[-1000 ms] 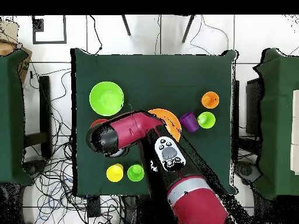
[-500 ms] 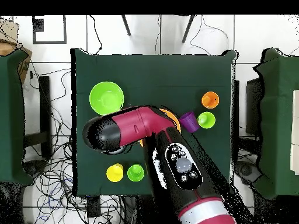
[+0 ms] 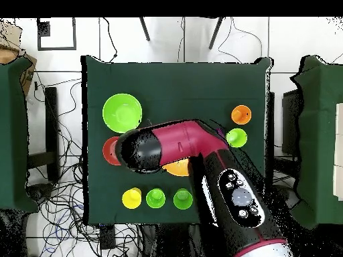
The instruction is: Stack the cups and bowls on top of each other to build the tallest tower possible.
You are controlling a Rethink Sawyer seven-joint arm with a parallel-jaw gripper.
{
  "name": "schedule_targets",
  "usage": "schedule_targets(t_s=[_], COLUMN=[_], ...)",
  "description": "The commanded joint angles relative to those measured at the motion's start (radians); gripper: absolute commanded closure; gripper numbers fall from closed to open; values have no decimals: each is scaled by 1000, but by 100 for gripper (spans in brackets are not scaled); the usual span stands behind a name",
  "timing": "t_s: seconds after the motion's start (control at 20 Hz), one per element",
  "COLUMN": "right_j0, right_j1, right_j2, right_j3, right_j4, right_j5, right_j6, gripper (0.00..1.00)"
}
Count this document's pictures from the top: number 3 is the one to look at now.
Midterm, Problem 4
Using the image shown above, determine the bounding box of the large orange bowl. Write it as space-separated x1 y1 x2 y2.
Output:
162 157 191 177

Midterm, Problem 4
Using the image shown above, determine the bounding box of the yellow cup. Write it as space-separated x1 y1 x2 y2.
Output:
121 187 143 210

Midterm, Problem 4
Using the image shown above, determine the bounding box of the large green bowl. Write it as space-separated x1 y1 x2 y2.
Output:
102 92 143 134

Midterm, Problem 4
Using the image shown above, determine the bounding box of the dark green tablecloth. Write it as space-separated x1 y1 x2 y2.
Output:
80 55 274 225

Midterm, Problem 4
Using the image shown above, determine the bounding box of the red bowl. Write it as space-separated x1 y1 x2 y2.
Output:
102 136 122 166

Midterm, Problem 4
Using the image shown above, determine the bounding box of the lime green cup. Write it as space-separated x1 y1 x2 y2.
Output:
225 128 248 149

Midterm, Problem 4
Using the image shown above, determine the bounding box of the orange cup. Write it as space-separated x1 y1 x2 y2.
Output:
230 104 253 126

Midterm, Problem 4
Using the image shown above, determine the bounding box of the black floor stand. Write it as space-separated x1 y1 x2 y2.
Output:
266 92 298 185
26 86 60 183

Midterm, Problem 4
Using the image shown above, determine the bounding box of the black power box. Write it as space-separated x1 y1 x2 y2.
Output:
99 224 117 250

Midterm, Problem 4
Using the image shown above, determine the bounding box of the dark tripod leg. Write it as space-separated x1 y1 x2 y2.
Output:
139 17 151 41
208 17 225 51

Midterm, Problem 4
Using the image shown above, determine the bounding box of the grey black device base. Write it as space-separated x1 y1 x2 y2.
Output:
26 183 56 204

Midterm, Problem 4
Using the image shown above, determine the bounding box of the green cloth side table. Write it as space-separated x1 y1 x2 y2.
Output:
0 57 40 213
289 55 343 230

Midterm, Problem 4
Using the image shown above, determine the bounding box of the cardboard box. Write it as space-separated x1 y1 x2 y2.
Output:
0 45 38 97

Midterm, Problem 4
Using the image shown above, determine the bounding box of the tangle of floor cables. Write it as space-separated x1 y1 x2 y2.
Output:
26 77 143 257

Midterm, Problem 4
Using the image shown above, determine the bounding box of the thin black cable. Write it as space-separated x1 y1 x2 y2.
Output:
102 17 119 64
217 17 263 64

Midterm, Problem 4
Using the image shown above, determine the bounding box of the black square frame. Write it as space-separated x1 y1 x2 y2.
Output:
36 17 77 51

